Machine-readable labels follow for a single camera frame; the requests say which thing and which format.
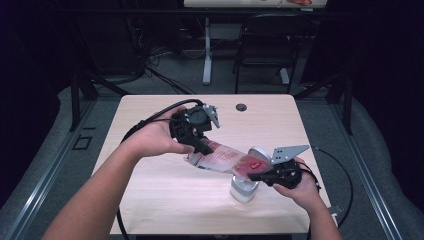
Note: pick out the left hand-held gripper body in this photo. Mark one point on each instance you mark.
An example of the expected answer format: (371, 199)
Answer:
(186, 125)

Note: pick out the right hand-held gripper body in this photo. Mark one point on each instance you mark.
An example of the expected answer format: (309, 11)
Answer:
(286, 173)

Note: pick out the white lidded container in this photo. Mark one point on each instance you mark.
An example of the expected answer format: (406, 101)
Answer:
(245, 191)

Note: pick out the red and white spouted pouch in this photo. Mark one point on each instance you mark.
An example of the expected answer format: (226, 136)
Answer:
(226, 160)

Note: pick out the person's right hand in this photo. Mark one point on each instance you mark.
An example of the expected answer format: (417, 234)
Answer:
(308, 191)

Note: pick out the person's left hand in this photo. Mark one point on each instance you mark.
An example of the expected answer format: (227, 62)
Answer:
(153, 140)

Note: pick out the black round table grommet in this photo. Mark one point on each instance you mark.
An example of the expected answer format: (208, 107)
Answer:
(241, 107)

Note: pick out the grey tape strip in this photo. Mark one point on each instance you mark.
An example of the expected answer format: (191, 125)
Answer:
(336, 209)

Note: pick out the black metal stand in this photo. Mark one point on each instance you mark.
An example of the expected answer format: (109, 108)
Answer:
(75, 100)
(347, 106)

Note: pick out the white desk leg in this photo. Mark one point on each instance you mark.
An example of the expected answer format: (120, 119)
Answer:
(284, 76)

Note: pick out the black folding chair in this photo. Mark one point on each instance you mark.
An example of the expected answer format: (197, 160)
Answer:
(271, 36)

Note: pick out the light wooden background desk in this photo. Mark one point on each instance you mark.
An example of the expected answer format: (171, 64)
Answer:
(233, 3)

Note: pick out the orange thing on desk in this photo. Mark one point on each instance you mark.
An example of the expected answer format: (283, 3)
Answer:
(300, 2)

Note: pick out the aluminium floor rail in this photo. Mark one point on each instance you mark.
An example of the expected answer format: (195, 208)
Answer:
(40, 186)
(370, 186)

